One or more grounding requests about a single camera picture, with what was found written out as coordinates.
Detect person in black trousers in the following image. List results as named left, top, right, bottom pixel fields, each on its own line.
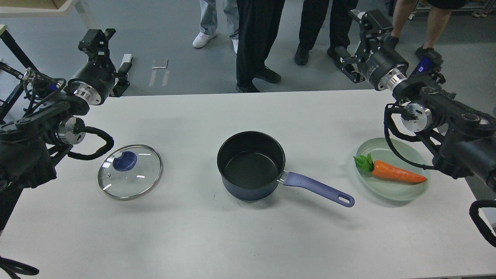
left=294, top=0, right=359, bottom=66
left=236, top=0, right=285, bottom=93

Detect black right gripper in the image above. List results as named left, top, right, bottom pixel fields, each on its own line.
left=335, top=9, right=409, bottom=91

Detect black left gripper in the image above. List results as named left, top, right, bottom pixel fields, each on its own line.
left=68, top=28, right=131, bottom=105

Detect person in jeans white shoes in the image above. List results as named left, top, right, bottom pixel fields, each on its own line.
left=192, top=0, right=239, bottom=53

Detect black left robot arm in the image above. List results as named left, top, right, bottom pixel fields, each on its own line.
left=0, top=25, right=132, bottom=230

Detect glass pot lid blue knob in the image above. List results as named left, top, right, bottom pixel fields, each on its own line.
left=97, top=145, right=163, bottom=201

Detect white table frame leg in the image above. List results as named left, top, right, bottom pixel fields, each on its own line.
left=0, top=0, right=133, bottom=78

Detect blue saucepan with handle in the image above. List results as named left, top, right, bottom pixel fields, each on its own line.
left=217, top=131, right=355, bottom=208

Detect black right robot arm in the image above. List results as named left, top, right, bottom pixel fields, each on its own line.
left=335, top=9, right=496, bottom=191

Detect black metal frame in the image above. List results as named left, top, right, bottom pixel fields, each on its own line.
left=0, top=24, right=36, bottom=123

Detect metal shelf rack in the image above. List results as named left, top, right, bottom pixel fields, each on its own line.
left=408, top=0, right=496, bottom=20

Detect person bare legs black shoes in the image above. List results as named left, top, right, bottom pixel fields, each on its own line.
left=384, top=0, right=467, bottom=59

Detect pale green plate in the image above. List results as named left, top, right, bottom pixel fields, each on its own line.
left=353, top=138, right=431, bottom=202

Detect orange toy carrot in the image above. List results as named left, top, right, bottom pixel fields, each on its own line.
left=353, top=153, right=427, bottom=184

